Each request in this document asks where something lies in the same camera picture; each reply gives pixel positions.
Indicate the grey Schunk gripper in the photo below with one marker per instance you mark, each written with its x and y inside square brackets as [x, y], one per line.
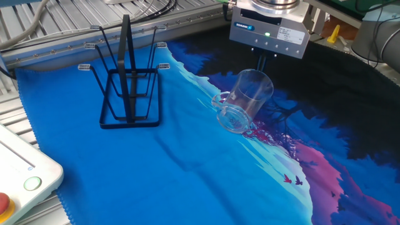
[268, 37]

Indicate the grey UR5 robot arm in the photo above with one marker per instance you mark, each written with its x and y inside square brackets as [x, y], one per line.
[278, 3]

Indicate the yellow plastic object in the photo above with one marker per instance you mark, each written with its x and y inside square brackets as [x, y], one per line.
[334, 34]

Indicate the blue landscape print cloth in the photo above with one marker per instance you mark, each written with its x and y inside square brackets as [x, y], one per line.
[187, 187]

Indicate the white teach pendant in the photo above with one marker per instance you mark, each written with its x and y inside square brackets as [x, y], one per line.
[18, 162]

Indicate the grey aluminium post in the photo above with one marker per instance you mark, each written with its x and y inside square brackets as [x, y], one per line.
[319, 20]

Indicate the aluminium table edge rail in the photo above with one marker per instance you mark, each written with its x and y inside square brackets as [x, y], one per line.
[62, 50]

